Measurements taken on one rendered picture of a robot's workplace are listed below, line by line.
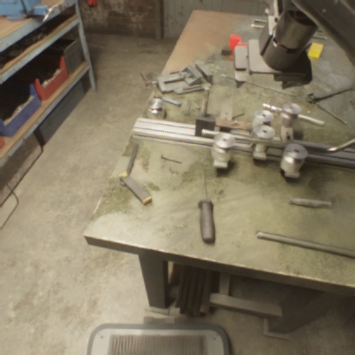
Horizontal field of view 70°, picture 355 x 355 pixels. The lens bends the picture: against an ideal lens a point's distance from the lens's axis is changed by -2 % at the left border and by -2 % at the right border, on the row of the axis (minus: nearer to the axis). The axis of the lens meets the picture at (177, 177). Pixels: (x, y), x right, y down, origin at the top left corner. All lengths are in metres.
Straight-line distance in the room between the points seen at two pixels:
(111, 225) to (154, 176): 0.16
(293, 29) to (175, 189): 0.39
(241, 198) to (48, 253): 1.25
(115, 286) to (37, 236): 0.56
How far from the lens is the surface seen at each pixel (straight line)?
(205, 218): 0.54
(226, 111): 0.79
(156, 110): 0.79
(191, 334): 1.12
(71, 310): 1.48
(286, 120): 0.77
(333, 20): 0.31
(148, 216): 0.57
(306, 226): 0.63
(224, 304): 1.21
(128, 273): 1.47
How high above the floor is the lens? 1.36
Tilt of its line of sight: 49 degrees down
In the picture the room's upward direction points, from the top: 2 degrees clockwise
